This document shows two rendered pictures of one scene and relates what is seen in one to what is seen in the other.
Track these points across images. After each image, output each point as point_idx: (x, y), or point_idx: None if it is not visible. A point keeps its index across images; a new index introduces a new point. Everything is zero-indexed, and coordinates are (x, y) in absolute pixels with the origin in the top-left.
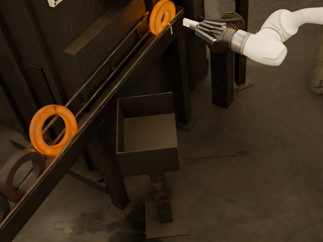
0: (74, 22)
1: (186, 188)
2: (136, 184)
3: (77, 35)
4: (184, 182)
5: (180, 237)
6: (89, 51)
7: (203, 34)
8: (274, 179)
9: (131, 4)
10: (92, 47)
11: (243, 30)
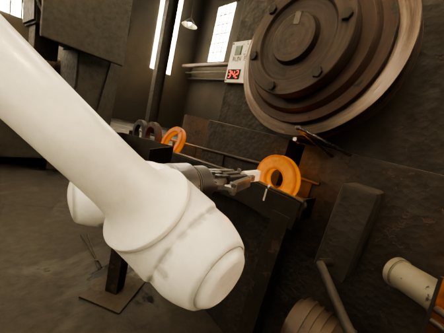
0: (232, 111)
1: (129, 321)
2: None
3: (229, 122)
4: (138, 323)
5: (84, 289)
6: (217, 129)
7: (218, 168)
8: None
9: (269, 137)
10: (219, 129)
11: (189, 173)
